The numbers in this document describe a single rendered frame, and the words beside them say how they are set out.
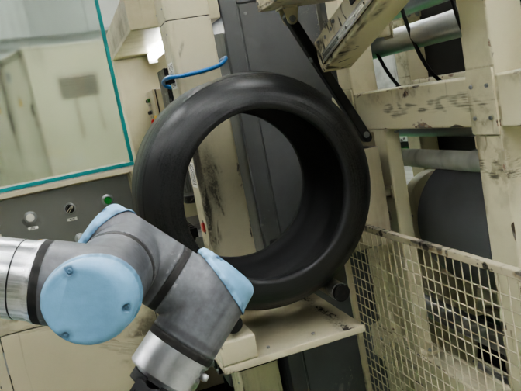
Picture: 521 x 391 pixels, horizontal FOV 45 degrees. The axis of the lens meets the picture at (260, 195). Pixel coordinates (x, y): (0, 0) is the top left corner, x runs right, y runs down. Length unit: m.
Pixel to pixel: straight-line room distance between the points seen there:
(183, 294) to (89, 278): 0.17
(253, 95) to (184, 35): 0.43
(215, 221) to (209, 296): 1.05
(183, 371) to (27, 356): 1.37
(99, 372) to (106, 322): 1.50
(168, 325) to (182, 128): 0.69
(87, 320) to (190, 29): 1.26
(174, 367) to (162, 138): 0.74
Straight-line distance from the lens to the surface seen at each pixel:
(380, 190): 1.91
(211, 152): 1.79
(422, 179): 2.28
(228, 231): 1.83
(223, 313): 0.78
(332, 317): 1.69
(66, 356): 2.12
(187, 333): 0.78
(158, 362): 0.79
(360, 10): 1.56
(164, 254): 0.78
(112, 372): 2.15
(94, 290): 0.64
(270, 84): 1.46
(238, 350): 1.51
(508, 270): 1.28
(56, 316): 0.65
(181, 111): 1.43
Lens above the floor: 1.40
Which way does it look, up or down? 9 degrees down
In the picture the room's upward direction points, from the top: 11 degrees counter-clockwise
